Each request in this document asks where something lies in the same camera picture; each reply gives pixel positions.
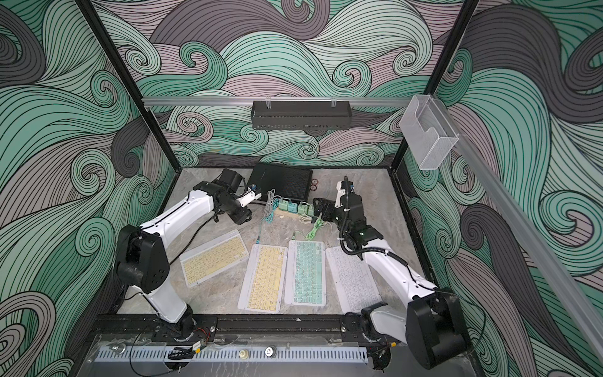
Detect yellow keyboard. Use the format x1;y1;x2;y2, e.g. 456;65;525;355
237;243;287;314
180;230;249;287

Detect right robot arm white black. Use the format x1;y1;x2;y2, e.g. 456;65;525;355
312;189;471;369

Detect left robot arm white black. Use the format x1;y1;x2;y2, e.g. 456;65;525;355
115;181;261;342

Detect white keyboard far right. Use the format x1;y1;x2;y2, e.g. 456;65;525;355
325;247;382;314

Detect green keyboard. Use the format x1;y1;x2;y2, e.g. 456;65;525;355
285;240;327;307

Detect wooden power strip green plugs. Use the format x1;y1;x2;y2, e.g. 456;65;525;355
275;198;319;224

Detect black flat box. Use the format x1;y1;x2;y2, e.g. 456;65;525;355
247;163;312;202

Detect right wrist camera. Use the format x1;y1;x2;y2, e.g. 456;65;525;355
334;176;353;208

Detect teal bundled cable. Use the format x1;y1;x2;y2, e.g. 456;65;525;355
256;206;276;245

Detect aluminium wall rail back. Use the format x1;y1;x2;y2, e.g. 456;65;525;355
142;96;411;108

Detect aluminium wall rail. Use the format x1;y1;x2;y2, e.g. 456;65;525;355
433;98;602;360
142;96;411;108

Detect black wall tray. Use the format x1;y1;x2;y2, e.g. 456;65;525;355
251;101;353;131

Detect clear acrylic wall holder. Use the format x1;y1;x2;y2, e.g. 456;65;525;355
400;94;459;171

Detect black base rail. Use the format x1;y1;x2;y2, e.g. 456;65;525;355
89;313;467;344

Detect white slotted cable duct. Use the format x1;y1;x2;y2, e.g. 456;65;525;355
94;346;368;364

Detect aluminium wall rail right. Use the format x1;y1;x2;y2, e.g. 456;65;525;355
433;98;602;360

